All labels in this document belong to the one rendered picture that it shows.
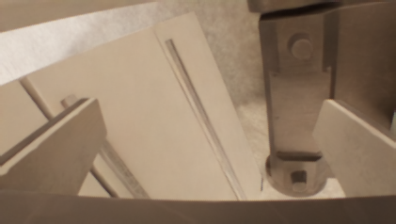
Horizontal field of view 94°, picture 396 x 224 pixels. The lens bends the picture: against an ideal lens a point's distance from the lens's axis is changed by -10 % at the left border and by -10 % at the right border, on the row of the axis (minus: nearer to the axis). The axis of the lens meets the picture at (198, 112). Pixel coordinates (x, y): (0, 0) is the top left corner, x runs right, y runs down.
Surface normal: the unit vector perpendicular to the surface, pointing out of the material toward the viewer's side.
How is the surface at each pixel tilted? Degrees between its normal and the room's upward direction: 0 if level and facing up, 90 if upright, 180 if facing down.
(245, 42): 0
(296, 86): 0
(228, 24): 0
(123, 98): 90
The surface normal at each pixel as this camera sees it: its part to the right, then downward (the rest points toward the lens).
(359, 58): -0.31, 0.52
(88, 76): 0.86, -0.21
